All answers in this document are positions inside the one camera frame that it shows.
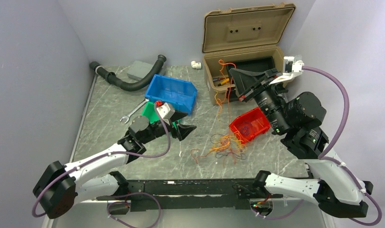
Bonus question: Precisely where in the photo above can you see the blue plastic bin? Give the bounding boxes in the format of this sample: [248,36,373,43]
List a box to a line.
[145,75,197,115]

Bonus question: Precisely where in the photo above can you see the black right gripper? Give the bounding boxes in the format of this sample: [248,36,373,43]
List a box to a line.
[229,67,291,134]

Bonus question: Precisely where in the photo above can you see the orange thin cable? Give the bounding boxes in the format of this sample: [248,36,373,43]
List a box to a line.
[190,59,246,165]

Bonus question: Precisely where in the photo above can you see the white pipe elbow fitting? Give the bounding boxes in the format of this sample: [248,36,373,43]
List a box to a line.
[191,61,202,69]

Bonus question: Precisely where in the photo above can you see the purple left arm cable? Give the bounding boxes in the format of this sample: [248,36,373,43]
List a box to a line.
[32,105,172,219]

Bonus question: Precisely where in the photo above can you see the green plastic bin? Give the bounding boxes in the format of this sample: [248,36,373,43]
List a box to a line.
[142,102,172,125]

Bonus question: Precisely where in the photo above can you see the black corrugated hose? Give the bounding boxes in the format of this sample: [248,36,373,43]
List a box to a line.
[89,55,168,92]

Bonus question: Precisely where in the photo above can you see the grey flat block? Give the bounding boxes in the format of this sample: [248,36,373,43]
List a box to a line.
[127,60,153,81]

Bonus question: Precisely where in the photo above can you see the tan plastic toolbox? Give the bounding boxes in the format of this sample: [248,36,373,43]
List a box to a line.
[202,3,296,105]

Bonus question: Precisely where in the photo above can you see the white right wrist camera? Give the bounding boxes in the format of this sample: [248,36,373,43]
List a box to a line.
[269,55,304,85]

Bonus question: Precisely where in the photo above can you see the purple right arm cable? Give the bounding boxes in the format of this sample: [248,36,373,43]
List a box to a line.
[302,65,383,227]

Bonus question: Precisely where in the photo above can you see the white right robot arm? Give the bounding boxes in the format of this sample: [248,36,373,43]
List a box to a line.
[228,68,373,218]

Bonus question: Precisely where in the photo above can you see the silver open-end wrench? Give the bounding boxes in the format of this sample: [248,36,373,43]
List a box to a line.
[119,98,149,124]

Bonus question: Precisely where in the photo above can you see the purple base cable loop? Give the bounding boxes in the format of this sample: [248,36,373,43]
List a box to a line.
[106,190,162,228]

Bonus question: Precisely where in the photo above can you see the red plastic bin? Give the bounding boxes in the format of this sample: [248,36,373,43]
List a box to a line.
[229,107,271,144]

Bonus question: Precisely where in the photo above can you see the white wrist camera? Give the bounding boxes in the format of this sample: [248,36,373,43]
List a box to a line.
[269,55,304,85]
[154,101,176,120]

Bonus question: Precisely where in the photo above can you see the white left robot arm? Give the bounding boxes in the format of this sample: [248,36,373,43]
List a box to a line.
[32,111,196,219]

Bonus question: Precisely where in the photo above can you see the black toolbox tray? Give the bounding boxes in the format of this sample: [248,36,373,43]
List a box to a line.
[226,57,275,74]

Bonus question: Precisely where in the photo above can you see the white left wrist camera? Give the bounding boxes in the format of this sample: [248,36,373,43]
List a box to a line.
[154,101,176,120]

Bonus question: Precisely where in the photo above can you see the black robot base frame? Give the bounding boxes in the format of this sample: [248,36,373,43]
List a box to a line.
[97,178,272,212]

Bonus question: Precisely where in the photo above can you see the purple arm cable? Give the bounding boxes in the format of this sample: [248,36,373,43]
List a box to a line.
[302,65,383,227]
[32,105,172,219]

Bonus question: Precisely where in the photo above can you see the yellow handled screwdriver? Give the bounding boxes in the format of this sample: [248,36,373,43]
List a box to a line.
[212,77,230,86]

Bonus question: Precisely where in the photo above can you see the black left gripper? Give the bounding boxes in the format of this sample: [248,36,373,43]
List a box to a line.
[141,110,197,144]

